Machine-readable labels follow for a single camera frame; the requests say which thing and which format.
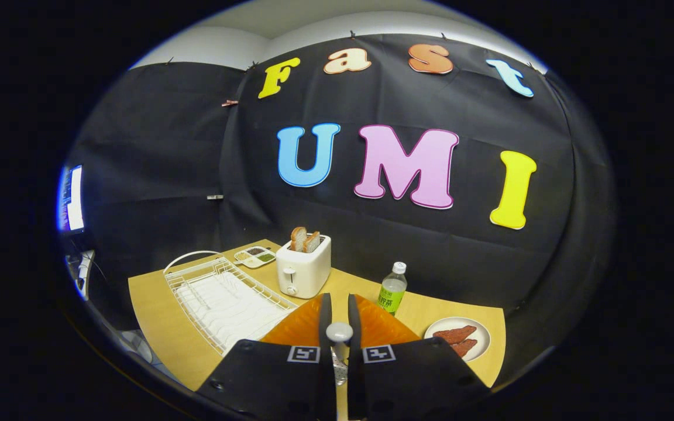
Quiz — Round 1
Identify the computer monitor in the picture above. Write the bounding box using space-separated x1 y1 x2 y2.
57 165 85 233

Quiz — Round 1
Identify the white plate with meat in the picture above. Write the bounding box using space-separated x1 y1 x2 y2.
424 317 491 362

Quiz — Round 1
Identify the white toaster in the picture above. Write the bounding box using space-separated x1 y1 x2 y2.
276 234 332 299

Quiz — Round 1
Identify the spoon with blue striped handle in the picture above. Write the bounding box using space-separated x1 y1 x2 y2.
325 322 354 388

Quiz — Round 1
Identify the green label drink bottle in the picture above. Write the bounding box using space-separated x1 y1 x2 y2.
377 261 408 316

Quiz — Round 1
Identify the white compartment seasoning tray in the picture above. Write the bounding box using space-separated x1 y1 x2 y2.
234 246 277 269

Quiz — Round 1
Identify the white wire dish rack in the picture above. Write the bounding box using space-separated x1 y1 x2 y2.
163 250 298 356

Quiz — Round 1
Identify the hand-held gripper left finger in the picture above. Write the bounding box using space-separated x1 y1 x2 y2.
197 292 336 421

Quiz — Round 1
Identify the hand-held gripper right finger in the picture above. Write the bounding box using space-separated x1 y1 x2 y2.
347 294 491 421

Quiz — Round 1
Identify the brown meat slice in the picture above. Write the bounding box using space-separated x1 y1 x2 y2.
449 339 479 358
432 325 477 344

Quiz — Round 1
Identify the black backdrop cloth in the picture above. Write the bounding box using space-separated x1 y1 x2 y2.
65 32 615 351

